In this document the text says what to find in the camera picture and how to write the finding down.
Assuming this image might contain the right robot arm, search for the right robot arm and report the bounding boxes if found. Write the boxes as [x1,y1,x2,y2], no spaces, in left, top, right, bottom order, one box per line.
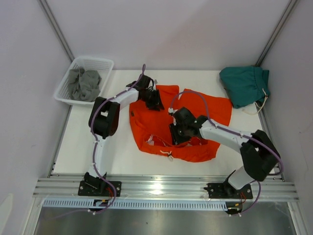
[168,107,282,198]

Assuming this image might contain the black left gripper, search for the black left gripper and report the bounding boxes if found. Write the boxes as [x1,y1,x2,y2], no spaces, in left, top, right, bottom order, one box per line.
[141,90,164,112]

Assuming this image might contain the grey shorts in basket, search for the grey shorts in basket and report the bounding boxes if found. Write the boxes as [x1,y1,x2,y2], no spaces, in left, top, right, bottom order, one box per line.
[67,67,102,102]

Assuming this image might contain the orange shorts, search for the orange shorts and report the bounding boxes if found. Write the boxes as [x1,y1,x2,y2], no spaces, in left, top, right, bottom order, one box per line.
[129,85,232,163]

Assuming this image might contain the aluminium corner post right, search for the aluminium corner post right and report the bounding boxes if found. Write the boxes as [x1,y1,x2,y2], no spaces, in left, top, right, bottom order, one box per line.
[255,0,300,67]

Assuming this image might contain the folded green shorts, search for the folded green shorts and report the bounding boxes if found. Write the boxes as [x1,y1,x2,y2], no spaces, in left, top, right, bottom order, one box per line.
[219,66,270,115]

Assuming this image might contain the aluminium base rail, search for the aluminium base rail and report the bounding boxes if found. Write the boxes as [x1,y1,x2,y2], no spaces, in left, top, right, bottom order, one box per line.
[32,174,299,202]

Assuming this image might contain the white slotted cable duct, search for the white slotted cable duct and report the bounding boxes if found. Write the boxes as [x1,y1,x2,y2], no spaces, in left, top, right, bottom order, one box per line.
[43,198,227,211]

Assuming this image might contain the aluminium corner post left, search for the aluminium corner post left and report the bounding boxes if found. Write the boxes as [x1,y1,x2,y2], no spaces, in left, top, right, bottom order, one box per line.
[38,0,75,62]

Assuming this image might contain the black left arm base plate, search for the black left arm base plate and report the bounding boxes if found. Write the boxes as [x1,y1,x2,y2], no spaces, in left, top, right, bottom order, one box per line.
[78,181,122,197]

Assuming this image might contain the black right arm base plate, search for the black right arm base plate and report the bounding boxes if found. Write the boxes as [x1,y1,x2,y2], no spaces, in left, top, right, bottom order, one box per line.
[203,183,253,199]

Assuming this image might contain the aluminium corner post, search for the aluminium corner post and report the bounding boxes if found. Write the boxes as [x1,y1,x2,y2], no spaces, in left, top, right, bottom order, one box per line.
[255,0,300,67]
[38,0,75,62]

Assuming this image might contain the white plastic basket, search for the white plastic basket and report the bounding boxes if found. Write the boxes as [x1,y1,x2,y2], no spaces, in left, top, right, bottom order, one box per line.
[54,56,114,105]

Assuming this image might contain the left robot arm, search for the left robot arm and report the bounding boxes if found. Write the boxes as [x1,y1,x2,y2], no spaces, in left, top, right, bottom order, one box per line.
[78,73,164,198]

